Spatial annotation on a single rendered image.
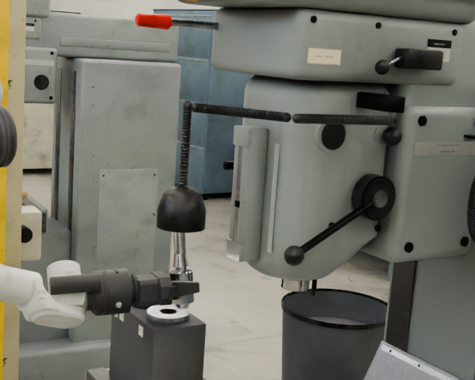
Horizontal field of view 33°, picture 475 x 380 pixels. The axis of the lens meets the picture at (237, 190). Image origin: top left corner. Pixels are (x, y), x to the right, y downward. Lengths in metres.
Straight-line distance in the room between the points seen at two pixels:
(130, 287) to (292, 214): 0.49
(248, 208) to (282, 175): 0.08
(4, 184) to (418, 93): 1.89
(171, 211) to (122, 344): 0.68
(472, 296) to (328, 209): 0.44
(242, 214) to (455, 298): 0.53
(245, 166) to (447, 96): 0.35
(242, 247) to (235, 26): 0.34
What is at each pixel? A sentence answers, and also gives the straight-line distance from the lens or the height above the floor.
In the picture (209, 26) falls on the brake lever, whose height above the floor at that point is 1.70.
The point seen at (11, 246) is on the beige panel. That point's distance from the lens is 2.99.
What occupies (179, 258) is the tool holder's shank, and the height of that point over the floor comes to 1.24.
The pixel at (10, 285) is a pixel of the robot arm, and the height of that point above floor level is 1.22.
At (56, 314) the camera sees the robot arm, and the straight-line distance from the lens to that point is 1.56.
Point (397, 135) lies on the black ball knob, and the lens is 1.27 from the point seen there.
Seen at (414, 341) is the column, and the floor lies 1.11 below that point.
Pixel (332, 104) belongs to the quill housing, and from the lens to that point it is 1.22.
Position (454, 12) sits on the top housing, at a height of 1.75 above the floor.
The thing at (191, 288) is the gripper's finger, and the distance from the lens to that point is 1.64.
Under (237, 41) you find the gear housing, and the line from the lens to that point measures 1.27.
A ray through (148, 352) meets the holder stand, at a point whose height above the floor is 1.05.
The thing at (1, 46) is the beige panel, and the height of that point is 1.61.
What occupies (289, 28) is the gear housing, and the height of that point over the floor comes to 1.70.
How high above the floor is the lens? 1.67
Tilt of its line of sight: 10 degrees down
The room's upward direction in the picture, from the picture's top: 4 degrees clockwise
